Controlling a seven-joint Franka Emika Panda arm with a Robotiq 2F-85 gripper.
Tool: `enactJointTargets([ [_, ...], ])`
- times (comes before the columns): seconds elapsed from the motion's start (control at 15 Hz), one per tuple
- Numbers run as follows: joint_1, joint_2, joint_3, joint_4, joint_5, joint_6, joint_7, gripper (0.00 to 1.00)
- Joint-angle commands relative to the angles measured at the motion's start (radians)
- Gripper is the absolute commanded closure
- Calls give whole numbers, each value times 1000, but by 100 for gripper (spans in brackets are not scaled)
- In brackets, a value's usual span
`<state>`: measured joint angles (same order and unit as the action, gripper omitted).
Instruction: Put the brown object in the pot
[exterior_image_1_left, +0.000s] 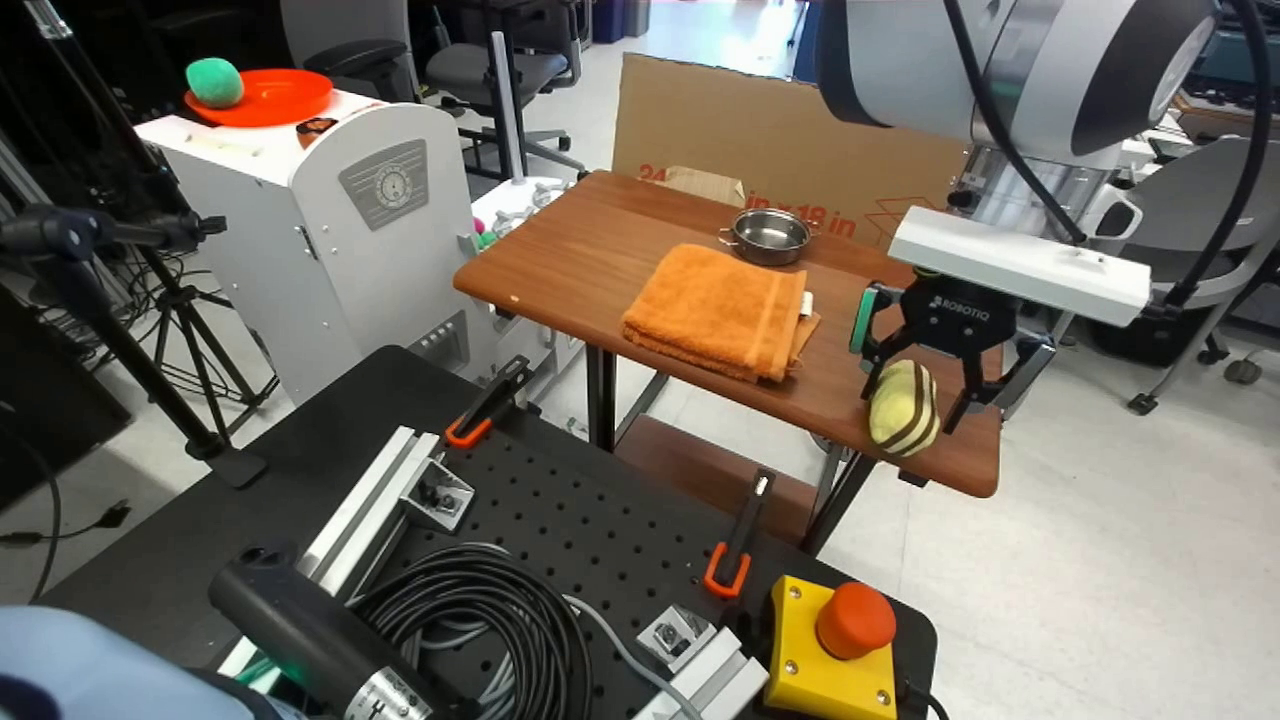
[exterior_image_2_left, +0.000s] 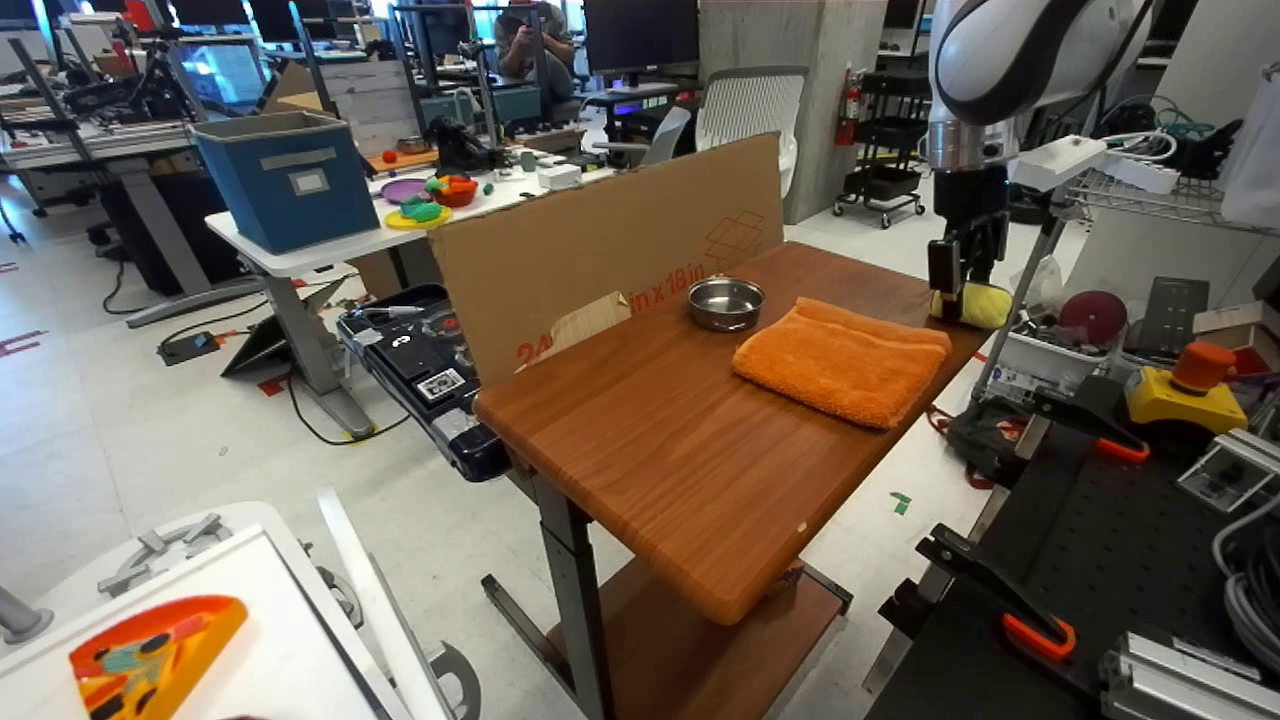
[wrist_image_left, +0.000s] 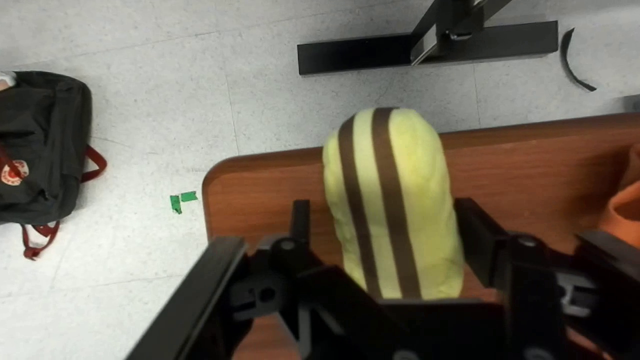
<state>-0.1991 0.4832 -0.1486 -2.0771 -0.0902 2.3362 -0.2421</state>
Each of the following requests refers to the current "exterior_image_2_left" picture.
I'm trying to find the black utility cart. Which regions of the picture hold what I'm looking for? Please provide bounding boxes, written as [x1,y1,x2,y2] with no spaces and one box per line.
[833,68,933,230]

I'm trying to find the black hard case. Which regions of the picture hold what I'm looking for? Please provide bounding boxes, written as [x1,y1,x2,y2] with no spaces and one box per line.
[337,284,512,483]

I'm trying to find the coil of grey cable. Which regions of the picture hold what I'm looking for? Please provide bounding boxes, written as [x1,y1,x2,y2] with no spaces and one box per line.
[1211,492,1280,673]

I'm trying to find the maroon disc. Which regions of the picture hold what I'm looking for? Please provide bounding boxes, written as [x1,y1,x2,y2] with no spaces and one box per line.
[1058,290,1130,349]

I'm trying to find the yellow plate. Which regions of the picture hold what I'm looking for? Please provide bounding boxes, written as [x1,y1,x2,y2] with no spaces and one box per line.
[384,205,454,232]

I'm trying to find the wire shelf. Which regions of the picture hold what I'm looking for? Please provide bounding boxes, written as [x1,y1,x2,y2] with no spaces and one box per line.
[1062,165,1280,239]

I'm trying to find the aluminium extrusion bar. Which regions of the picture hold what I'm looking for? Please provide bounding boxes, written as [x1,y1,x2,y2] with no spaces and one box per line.
[1099,631,1280,720]

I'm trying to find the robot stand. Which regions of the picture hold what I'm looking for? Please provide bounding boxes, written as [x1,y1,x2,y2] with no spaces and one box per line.
[864,415,1280,720]

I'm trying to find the yellow emergency stop button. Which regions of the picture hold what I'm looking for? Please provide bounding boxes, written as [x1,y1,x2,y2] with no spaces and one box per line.
[1124,341,1250,437]

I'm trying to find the white plastic bin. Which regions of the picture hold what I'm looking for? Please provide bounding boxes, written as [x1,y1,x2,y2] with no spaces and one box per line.
[990,318,1123,397]

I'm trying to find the person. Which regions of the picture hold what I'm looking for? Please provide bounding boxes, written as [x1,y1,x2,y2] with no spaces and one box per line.
[494,0,578,83]

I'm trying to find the silver metal bracket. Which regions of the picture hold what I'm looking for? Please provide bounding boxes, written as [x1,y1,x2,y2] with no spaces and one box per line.
[1177,429,1280,514]

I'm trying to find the white mesh office chair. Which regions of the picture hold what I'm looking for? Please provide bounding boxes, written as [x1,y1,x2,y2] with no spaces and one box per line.
[694,66,810,201]

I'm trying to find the white power strip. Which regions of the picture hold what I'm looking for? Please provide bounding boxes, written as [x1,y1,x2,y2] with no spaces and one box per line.
[1094,153,1182,196]

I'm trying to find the white machine with frame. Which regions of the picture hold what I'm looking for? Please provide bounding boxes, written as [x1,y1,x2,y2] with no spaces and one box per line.
[0,488,483,720]

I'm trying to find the red fire extinguisher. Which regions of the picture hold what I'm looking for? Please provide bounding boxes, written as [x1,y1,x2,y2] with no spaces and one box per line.
[837,64,867,149]

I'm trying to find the blue storage bin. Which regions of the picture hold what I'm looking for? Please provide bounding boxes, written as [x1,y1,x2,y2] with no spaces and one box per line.
[189,111,382,255]

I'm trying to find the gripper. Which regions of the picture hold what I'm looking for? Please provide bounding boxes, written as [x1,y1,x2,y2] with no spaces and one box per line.
[927,165,1011,323]

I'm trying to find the black power brick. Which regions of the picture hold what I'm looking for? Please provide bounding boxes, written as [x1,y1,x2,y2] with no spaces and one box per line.
[156,329,224,367]

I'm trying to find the black clamp with orange tips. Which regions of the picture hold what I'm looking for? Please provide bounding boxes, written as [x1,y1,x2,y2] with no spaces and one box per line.
[914,523,1078,663]
[1030,383,1152,464]

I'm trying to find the small metal pot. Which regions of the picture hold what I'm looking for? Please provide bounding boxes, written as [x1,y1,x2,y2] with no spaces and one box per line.
[686,276,767,334]

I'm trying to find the brown cardboard sheet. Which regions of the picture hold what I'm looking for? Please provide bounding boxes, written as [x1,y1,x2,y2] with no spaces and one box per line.
[428,132,786,388]

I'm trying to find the black flat panel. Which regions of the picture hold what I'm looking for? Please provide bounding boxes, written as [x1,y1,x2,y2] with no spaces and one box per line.
[1134,276,1212,358]

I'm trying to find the black monitor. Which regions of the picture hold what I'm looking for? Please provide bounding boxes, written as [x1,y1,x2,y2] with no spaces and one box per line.
[583,0,701,89]

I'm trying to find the white table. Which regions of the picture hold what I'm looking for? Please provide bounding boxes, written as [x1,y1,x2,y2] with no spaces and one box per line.
[205,160,621,441]

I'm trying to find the orange folded towel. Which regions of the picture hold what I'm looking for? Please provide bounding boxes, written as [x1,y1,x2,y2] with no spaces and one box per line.
[731,297,953,431]

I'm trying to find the grey desk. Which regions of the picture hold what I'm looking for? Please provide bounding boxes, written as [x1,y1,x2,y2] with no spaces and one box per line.
[0,118,263,331]

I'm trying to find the yellow brown soft object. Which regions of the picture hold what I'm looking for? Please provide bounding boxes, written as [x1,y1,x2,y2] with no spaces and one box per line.
[930,282,1014,331]

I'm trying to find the orange patterned wedge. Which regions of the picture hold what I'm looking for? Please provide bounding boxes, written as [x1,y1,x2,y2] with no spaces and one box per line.
[69,595,250,720]

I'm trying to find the black cable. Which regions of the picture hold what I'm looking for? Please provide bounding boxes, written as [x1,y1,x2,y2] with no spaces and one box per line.
[285,370,413,448]

